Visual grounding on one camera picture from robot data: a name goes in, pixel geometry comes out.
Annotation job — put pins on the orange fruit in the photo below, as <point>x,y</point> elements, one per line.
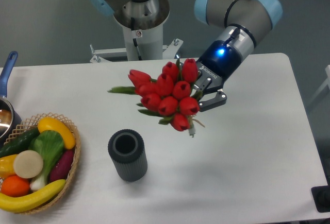
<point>15,186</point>

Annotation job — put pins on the purple sweet potato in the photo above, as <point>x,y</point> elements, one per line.
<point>62,167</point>

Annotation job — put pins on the woven wicker basket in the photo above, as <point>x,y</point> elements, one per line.
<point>33,122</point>

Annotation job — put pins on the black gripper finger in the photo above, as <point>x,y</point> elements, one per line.
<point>218,100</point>

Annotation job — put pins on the white frame at right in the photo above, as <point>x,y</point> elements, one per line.
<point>320,92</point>

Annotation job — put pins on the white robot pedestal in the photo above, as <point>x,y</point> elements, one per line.
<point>142,26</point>

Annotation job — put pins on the beige round disc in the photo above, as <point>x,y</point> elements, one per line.
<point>28,164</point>

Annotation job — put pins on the yellow bell pepper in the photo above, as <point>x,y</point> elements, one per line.
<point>6,166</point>

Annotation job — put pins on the green cucumber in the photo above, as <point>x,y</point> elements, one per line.
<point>20,143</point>

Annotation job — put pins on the black device at table edge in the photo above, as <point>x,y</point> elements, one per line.
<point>321,198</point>

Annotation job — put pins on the yellow banana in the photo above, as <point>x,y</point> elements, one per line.
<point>33,200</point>

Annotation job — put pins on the green bok choy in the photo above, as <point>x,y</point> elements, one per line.
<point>49,145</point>

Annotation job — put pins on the red tulip bouquet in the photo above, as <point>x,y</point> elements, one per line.
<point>170,96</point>

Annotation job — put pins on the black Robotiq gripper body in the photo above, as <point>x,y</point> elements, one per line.
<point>218,63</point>

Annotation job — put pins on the blue handled saucepan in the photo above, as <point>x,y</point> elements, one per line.
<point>9,117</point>

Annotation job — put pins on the dark grey ribbed vase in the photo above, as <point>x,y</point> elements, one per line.
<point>127,151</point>

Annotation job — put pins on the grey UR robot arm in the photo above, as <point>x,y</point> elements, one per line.
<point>244,22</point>

